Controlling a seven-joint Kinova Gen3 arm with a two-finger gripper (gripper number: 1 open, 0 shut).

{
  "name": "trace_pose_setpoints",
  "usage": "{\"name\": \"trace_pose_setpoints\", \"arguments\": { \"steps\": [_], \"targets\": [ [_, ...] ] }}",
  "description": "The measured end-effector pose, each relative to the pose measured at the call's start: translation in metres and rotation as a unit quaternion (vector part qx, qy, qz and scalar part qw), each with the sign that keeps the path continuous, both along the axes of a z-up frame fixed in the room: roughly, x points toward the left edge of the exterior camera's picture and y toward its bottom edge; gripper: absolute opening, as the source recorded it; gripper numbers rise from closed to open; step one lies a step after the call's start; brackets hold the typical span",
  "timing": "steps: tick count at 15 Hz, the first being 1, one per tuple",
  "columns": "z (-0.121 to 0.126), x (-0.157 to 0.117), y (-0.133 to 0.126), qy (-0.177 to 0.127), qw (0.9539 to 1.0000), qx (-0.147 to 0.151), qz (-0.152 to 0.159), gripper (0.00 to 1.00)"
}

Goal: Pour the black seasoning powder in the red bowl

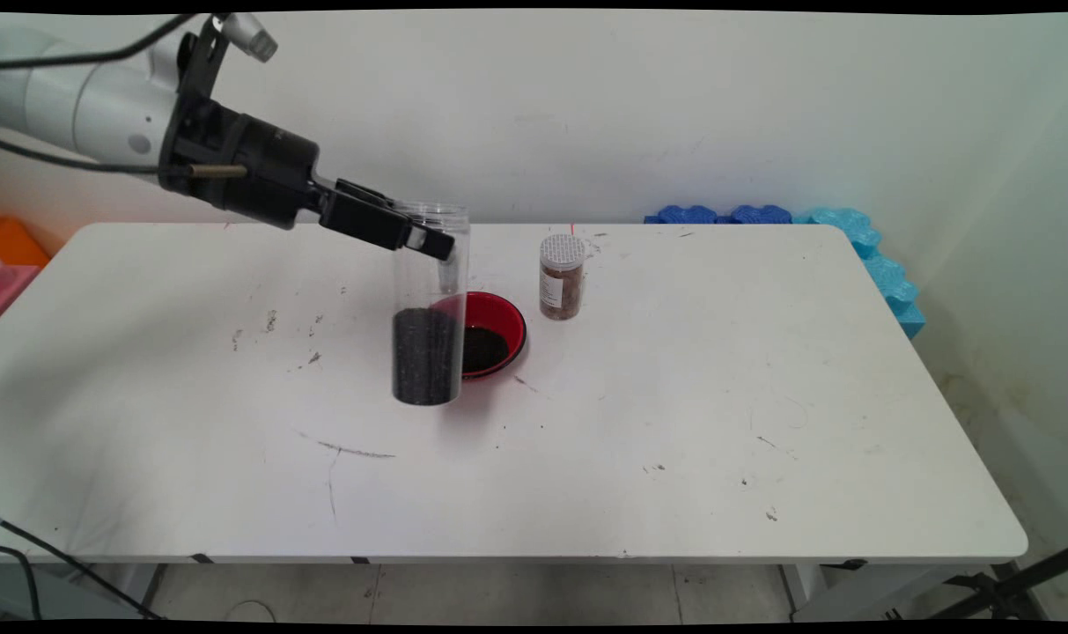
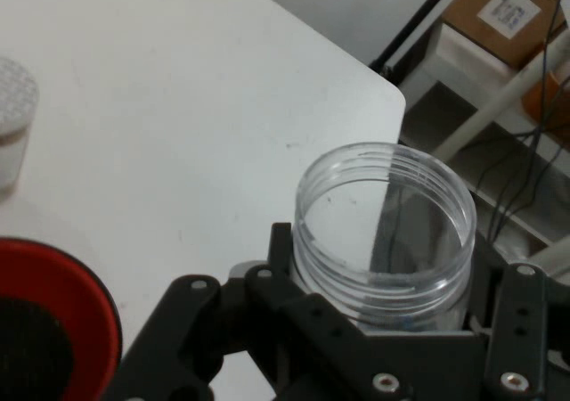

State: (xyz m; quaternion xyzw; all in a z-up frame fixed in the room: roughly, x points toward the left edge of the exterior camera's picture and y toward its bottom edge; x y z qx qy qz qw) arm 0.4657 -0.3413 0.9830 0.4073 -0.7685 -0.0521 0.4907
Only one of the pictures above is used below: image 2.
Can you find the clear jar with black powder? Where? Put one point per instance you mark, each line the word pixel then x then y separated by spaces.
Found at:
pixel 387 285

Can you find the orange container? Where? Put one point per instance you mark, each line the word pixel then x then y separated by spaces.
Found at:
pixel 556 102

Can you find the white pipe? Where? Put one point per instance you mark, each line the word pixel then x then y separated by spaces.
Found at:
pixel 490 107

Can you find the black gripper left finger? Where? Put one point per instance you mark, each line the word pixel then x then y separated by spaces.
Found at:
pixel 196 329

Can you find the red bowl with black powder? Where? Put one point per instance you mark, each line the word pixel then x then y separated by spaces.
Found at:
pixel 67 285

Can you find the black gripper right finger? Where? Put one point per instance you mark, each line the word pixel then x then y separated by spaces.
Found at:
pixel 516 329

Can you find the black stand bar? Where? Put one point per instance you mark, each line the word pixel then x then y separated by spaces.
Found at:
pixel 418 22

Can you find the cardboard box with white label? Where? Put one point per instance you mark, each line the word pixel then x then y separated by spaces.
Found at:
pixel 481 22

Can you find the white shelf frame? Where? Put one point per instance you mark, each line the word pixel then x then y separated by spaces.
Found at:
pixel 450 53

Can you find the white-lidded brown spice jar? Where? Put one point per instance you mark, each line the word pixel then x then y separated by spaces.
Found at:
pixel 13 98

